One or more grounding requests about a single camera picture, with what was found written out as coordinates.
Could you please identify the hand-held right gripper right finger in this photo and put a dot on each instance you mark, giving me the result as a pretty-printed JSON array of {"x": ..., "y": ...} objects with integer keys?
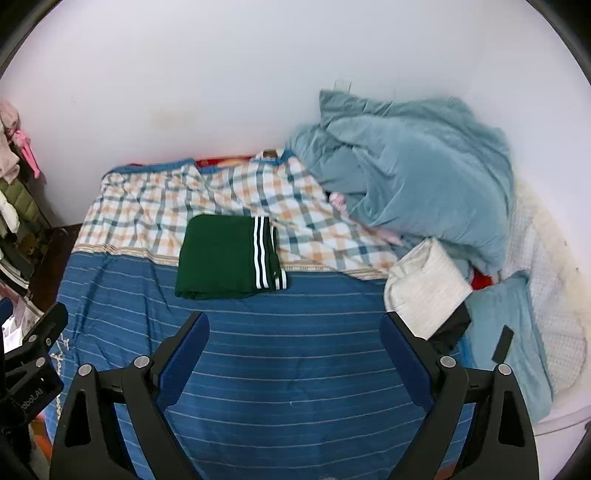
[{"x": 406, "y": 360}]

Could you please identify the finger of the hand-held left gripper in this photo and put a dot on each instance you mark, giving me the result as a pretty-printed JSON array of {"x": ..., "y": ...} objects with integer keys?
[{"x": 46, "y": 324}]

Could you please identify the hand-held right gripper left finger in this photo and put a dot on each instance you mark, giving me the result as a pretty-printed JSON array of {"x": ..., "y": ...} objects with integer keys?
[{"x": 184, "y": 360}]

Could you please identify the green jacket with white stripes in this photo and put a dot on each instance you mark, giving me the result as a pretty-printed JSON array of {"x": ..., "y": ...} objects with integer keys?
[{"x": 217, "y": 258}]

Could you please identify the black cloth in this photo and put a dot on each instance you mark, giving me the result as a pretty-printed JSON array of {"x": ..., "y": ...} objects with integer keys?
[{"x": 455, "y": 325}]

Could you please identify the white folded knit garment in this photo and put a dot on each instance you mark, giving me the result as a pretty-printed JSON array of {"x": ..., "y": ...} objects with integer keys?
[{"x": 425, "y": 286}]

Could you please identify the small black flat object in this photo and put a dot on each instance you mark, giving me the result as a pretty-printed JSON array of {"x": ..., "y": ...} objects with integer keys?
[{"x": 502, "y": 344}]

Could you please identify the blue striped plaid bed sheet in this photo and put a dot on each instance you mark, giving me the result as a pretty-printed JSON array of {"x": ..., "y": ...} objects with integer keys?
[{"x": 286, "y": 332}]

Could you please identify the olive green puffer jacket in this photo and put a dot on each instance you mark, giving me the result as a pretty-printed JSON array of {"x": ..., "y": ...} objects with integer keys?
[{"x": 21, "y": 203}]

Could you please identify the light blue pillow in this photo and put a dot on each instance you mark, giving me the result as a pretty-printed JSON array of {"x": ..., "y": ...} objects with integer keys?
[{"x": 517, "y": 300}]

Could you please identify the white knitted blanket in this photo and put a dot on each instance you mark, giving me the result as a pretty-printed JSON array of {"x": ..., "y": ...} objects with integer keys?
[{"x": 549, "y": 277}]

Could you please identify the pink garment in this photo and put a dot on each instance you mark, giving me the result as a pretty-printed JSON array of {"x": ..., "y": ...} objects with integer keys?
[{"x": 27, "y": 152}]

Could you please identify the pale pink cloth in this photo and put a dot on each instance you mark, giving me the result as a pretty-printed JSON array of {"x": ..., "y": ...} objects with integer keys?
[{"x": 339, "y": 201}]

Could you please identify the blue-grey plush blanket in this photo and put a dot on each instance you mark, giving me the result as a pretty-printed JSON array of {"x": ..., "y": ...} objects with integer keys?
[{"x": 415, "y": 175}]

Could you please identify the pale beige garment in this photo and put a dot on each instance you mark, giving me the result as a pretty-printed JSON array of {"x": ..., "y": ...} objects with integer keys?
[{"x": 8, "y": 138}]

